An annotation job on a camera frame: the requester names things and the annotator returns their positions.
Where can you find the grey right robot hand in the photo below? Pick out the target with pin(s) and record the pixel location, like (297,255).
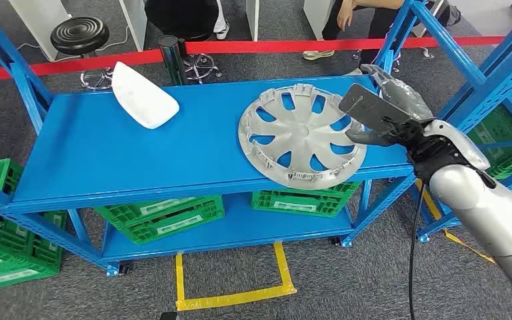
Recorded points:
(402,95)

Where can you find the grey plastic wheel hubcap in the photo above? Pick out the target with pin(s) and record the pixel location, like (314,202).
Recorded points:
(302,132)

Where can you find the large green plastic crate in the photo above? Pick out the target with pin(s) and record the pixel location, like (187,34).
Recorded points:
(503,132)

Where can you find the yellow floor tape strip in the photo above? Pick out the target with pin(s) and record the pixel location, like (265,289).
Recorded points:
(430,203)

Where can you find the white desk panel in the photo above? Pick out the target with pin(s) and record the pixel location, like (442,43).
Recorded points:
(39,26)
(134,22)
(318,17)
(252,17)

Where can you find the red barrier belt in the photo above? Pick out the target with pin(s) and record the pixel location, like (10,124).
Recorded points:
(61,65)
(282,45)

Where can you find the chrome chair base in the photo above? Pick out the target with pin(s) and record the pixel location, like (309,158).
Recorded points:
(200,66)

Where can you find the white plastic mirror cover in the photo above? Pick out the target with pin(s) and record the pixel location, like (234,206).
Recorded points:
(143,99)

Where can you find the yellow floor tape square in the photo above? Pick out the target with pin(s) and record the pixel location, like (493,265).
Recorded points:
(234,299)

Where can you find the black round stool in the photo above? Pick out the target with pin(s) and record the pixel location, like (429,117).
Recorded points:
(79,35)

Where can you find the open green plastic crate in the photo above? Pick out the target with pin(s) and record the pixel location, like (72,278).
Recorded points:
(17,247)

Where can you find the black stanchion post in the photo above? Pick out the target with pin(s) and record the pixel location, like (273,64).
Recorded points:
(172,57)

